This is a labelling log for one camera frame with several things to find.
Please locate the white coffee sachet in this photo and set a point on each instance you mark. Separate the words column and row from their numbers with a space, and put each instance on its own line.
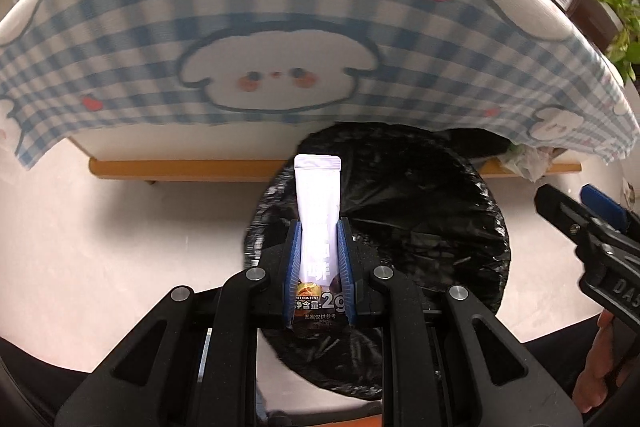
column 317, row 207

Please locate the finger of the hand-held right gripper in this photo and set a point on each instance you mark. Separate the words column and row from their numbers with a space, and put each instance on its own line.
column 560, row 212
column 602, row 204

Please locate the trash bin with black bag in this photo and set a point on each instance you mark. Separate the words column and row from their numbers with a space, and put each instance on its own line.
column 425, row 217

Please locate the wooden table frame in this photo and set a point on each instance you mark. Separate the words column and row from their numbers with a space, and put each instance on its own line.
column 175, row 169

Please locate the person's right hand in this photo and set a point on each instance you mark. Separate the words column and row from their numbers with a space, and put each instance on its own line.
column 592, row 382

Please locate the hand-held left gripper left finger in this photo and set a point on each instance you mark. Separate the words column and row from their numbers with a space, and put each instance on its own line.
column 295, row 272

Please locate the blue checked printed tablecloth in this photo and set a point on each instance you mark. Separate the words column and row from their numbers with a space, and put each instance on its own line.
column 320, row 7

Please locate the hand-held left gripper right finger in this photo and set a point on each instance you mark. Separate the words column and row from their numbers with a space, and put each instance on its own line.
column 346, row 272

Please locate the person's dark clothing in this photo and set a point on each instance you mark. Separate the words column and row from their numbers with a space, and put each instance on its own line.
column 555, row 357

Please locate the clear plastic bag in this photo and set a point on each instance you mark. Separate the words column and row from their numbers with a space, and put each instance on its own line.
column 525, row 159

